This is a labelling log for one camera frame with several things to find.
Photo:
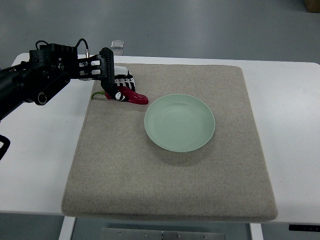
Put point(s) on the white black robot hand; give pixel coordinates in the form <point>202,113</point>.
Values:
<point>123,78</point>

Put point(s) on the red pepper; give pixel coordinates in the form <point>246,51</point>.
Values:
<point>129,95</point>

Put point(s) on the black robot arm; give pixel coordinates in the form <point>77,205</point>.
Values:
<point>49,69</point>

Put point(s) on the silver floor outlet plate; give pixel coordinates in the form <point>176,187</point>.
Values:
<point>117,44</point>

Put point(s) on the light green plate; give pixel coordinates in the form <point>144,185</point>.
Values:
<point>179,123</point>

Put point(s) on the beige felt mat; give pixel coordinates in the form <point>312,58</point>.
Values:
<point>192,153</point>

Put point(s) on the white table leg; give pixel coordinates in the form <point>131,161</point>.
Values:
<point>67,228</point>

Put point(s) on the cardboard box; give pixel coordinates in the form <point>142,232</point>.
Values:
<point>312,6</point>

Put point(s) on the black table control panel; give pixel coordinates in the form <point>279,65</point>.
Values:
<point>304,228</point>

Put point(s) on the metal bracket under table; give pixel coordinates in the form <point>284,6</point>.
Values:
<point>148,234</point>

